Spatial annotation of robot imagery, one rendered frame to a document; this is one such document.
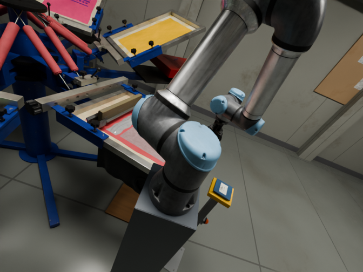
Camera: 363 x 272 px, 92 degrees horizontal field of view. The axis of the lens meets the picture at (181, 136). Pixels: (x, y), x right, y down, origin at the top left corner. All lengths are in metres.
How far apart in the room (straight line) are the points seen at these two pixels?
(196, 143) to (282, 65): 0.32
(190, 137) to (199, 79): 0.16
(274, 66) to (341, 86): 3.73
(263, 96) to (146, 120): 0.37
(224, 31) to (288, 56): 0.17
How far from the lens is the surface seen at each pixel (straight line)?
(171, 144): 0.42
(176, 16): 2.23
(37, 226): 1.86
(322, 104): 4.33
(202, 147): 0.39
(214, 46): 0.48
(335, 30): 3.95
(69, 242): 1.77
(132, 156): 0.91
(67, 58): 1.49
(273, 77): 0.58
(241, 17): 0.52
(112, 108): 1.09
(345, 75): 4.23
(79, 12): 2.40
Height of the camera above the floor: 1.65
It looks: 35 degrees down
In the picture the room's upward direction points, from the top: 25 degrees clockwise
